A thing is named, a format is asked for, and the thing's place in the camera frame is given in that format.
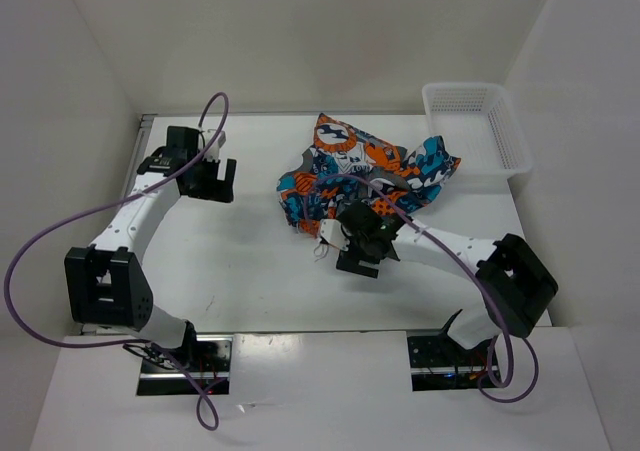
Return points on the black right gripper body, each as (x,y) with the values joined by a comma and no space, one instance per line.
(357,250)

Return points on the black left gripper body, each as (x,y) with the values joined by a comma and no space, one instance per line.
(196,165)

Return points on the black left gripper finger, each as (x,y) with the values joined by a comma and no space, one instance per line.
(226,176)
(201,181)

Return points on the colourful patterned shorts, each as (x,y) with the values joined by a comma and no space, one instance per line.
(345,165)

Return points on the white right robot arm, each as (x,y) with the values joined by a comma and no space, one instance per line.
(283,279)

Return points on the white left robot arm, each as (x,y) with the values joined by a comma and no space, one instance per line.
(106,283)

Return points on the white plastic basket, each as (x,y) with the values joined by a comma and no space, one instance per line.
(478,124)

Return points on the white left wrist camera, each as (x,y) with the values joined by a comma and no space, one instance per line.
(212,142)

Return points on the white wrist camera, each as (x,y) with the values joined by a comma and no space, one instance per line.
(212,142)
(331,234)

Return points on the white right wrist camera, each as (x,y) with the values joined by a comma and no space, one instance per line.
(331,234)

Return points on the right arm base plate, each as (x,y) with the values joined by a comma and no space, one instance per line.
(437,363)

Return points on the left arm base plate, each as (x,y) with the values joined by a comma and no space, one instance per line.
(209,365)

